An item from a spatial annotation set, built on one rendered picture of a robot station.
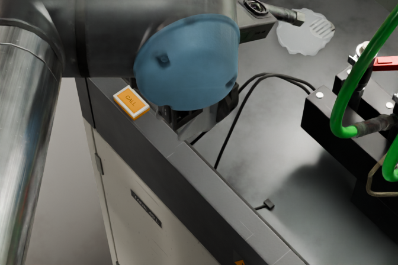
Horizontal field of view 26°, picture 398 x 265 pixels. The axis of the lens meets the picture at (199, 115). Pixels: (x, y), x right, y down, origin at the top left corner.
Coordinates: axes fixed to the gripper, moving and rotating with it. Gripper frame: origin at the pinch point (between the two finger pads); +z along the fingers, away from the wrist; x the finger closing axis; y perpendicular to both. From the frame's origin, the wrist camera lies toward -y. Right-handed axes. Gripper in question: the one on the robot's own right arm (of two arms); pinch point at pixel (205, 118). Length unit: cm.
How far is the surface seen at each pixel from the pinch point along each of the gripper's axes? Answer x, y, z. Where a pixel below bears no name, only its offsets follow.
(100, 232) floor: -50, -9, 121
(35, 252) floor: -57, 7, 121
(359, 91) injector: 1.0, -28.0, 19.5
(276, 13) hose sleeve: -10.3, -21.4, 7.7
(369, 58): 8.7, -15.7, -6.3
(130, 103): -21.3, -4.0, 24.8
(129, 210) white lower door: -24, -2, 61
